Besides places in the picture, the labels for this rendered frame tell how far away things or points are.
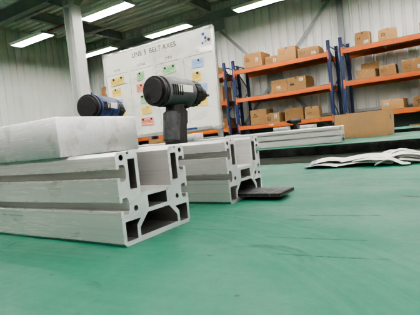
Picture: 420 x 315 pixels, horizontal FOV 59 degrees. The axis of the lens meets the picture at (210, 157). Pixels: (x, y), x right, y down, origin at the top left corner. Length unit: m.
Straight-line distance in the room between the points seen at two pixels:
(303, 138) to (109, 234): 1.73
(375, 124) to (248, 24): 10.19
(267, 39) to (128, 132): 11.53
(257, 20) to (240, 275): 12.00
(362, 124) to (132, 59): 2.74
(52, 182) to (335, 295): 0.30
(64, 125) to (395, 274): 0.31
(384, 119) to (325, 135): 0.49
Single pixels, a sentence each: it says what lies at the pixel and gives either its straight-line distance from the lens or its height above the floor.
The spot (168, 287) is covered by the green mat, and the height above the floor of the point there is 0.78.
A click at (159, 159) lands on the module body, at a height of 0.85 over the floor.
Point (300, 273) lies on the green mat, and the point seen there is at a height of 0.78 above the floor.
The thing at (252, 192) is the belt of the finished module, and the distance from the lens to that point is 0.51.
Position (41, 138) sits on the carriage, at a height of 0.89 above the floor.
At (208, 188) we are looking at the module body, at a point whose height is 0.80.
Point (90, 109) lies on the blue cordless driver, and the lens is 0.90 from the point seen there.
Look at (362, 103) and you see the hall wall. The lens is 10.96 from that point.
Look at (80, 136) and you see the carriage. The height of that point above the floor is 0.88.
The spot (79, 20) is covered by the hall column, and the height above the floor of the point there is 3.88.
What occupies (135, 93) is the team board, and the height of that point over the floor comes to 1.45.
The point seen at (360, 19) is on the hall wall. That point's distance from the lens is 11.30.
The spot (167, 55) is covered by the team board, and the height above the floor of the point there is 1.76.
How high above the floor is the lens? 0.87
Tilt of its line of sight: 3 degrees down
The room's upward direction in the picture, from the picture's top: 6 degrees counter-clockwise
